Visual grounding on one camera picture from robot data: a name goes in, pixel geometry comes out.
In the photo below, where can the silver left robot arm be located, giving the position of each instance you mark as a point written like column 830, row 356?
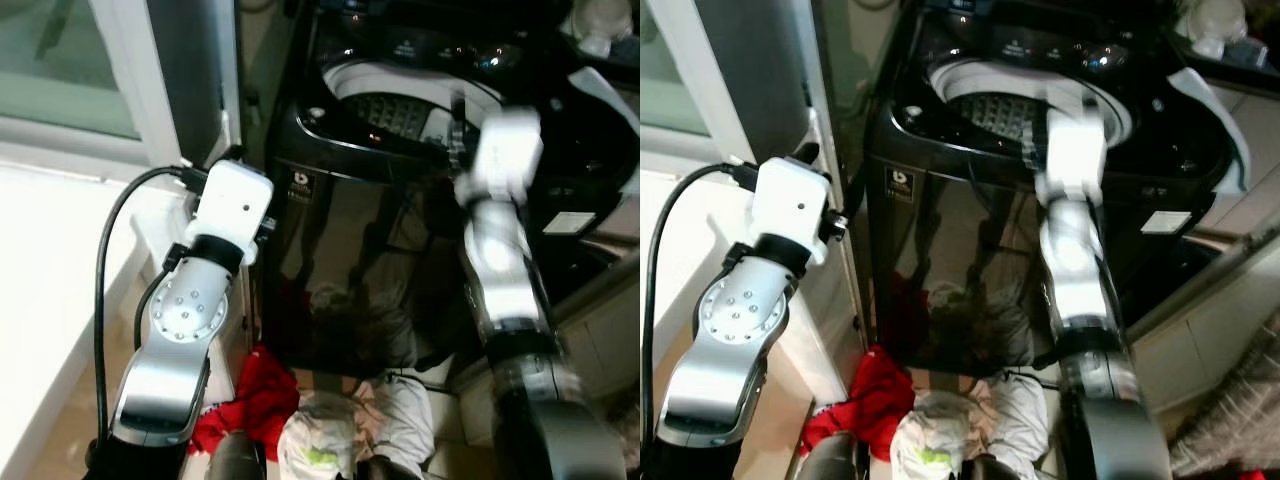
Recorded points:
column 735, row 310
column 185, row 310

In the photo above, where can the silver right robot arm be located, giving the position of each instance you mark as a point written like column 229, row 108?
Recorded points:
column 1075, row 265
column 500, row 265

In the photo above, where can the black top-load washing machine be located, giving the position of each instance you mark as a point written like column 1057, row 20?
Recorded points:
column 940, row 260
column 340, row 250

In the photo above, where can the white cloth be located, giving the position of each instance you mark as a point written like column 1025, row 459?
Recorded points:
column 1215, row 115
column 600, row 95

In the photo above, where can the white plastic container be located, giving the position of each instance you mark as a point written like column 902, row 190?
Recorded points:
column 1210, row 25
column 600, row 25

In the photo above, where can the white cabinet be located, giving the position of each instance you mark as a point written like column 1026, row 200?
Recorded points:
column 1200, row 350
column 600, row 340

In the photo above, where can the plain white garment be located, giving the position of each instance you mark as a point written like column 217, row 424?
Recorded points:
column 402, row 420
column 1015, row 415

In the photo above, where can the white garment with green print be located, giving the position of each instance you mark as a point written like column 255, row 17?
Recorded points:
column 930, row 440
column 318, row 440

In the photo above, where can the dark left robot leg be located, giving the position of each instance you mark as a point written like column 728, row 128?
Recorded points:
column 235, row 460
column 832, row 460

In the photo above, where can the dark robot leg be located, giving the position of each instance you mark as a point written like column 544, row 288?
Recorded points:
column 832, row 460
column 385, row 470
column 990, row 470
column 235, row 460

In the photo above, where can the dark right robot leg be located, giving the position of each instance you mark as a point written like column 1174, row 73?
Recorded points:
column 385, row 470
column 990, row 470

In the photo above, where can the white mesh laundry basket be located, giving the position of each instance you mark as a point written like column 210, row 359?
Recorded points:
column 1240, row 420

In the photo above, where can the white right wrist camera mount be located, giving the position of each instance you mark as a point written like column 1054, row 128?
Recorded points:
column 1075, row 150
column 508, row 150

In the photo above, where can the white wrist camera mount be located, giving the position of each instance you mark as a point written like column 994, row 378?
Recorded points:
column 795, row 205
column 508, row 150
column 1075, row 150
column 232, row 205

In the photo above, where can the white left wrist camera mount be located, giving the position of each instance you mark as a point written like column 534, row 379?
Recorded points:
column 232, row 205
column 795, row 205

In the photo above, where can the white sliding door frame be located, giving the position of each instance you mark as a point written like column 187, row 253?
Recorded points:
column 700, row 70
column 140, row 70

